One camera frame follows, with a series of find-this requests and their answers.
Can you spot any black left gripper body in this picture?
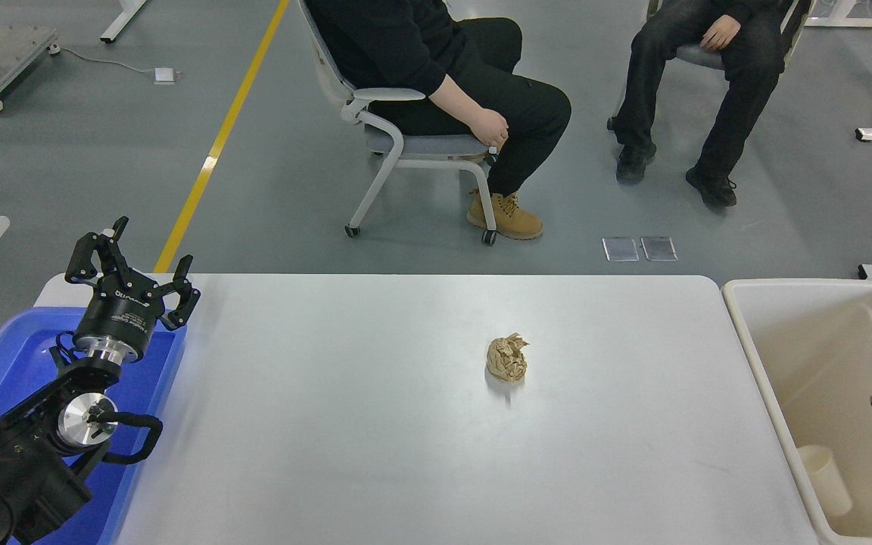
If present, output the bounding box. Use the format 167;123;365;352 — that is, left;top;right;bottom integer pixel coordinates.
73;272;160;353

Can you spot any white paper cup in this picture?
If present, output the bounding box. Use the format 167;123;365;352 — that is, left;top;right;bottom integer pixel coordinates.
797;444;855;518

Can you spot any tan paper ball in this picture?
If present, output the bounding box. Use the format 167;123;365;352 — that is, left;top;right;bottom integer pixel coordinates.
487;333;530;384

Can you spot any person's right hand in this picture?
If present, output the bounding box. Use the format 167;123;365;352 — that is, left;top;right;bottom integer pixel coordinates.
472;108;510;148

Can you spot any person's left hand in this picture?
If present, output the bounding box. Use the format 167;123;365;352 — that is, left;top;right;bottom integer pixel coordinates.
699;14;743;52

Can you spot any blue plastic tray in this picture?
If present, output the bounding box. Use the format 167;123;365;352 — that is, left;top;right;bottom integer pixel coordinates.
0;306;187;545

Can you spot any large pale plastic bin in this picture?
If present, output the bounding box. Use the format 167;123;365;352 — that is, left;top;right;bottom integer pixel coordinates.
722;279;872;545

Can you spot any grey wheeled metal platform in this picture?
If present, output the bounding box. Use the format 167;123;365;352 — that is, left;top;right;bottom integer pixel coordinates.
0;23;60;114

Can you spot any white desk leg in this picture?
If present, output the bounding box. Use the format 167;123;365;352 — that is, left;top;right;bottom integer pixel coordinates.
805;0;872;30
100;0;148;43

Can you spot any grey white office chair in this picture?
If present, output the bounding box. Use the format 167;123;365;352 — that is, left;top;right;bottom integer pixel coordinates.
609;0;815;129
296;0;509;247

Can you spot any person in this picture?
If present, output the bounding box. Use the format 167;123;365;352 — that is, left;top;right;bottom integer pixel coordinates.
304;0;573;241
607;0;811;209

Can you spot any white power adapter with cable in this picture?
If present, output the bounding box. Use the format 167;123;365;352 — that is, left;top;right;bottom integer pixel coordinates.
58;45;178;86

